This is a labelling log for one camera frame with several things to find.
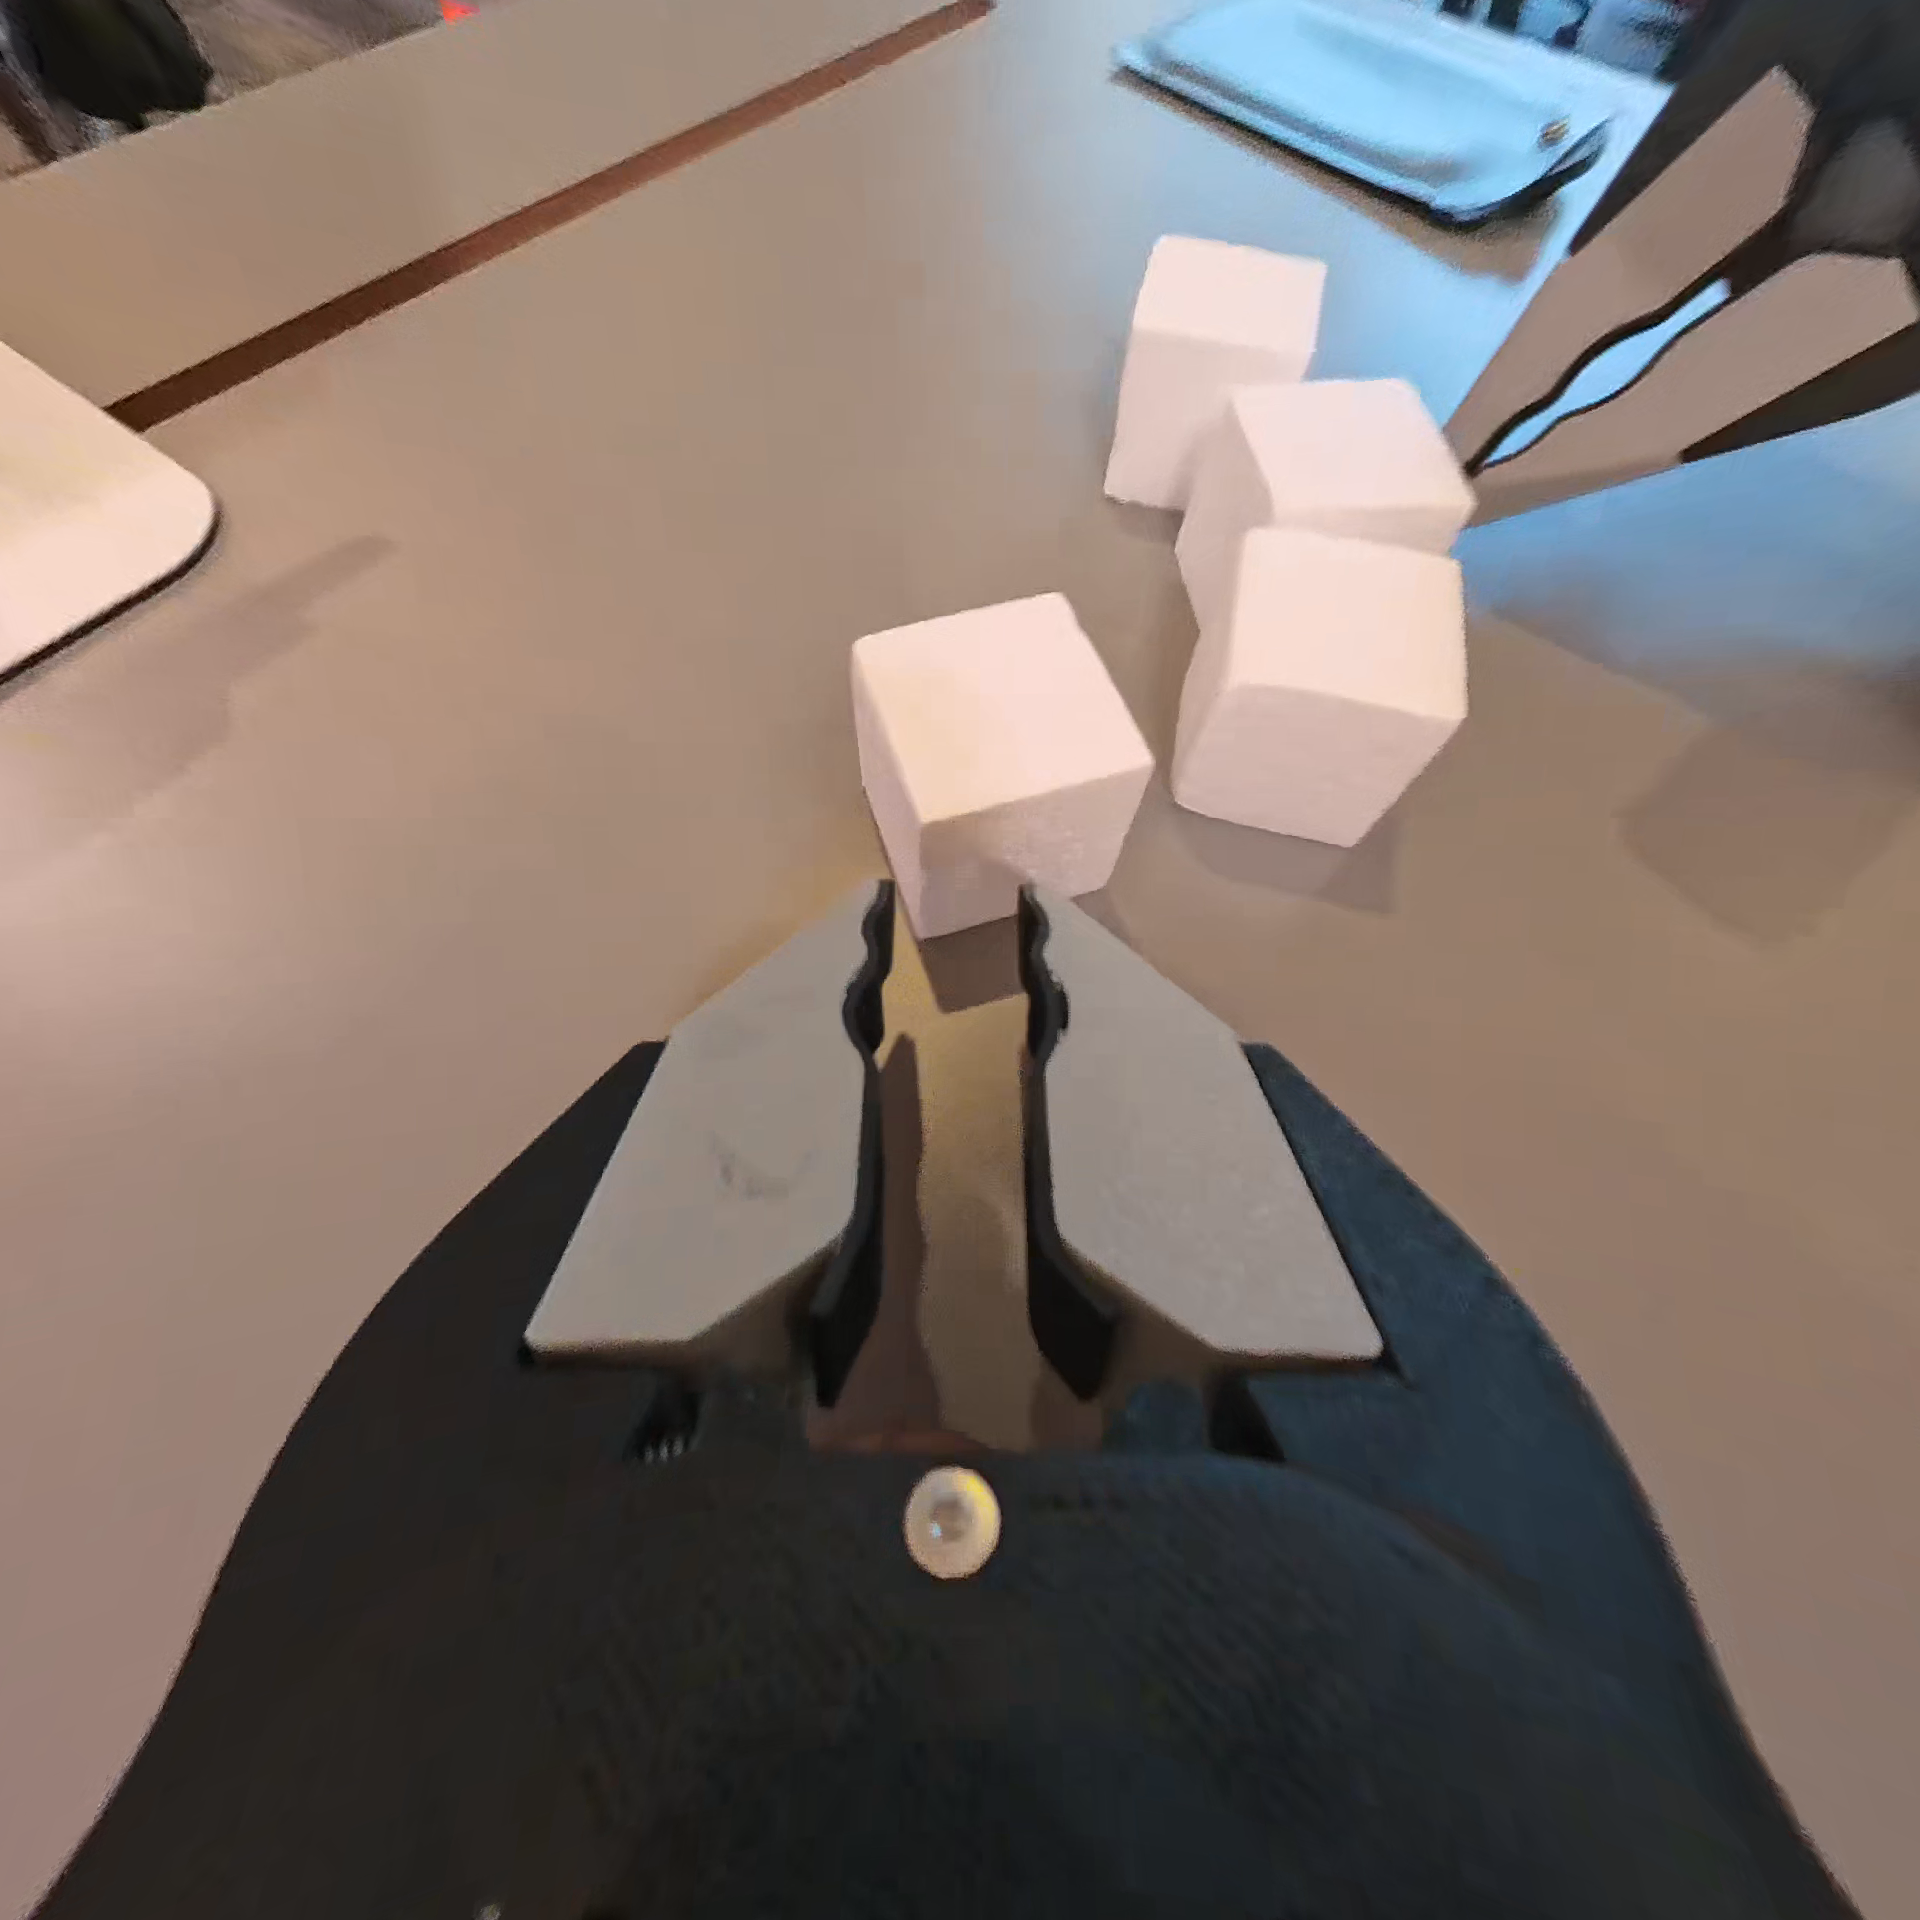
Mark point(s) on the grey flat tray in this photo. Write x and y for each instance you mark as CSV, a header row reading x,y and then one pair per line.
x,y
1351,91

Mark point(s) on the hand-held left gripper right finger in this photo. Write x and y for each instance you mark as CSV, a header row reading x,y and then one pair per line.
x,y
1184,1185

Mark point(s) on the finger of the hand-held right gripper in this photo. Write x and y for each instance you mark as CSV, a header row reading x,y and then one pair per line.
x,y
1771,361
1664,224

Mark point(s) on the white hard foam cube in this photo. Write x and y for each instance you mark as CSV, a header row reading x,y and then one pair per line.
x,y
1320,690
1201,344
1335,464
991,751

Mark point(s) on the white document stand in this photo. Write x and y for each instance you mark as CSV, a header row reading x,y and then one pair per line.
x,y
75,511

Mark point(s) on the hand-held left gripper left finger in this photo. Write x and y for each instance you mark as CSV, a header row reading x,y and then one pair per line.
x,y
721,1185

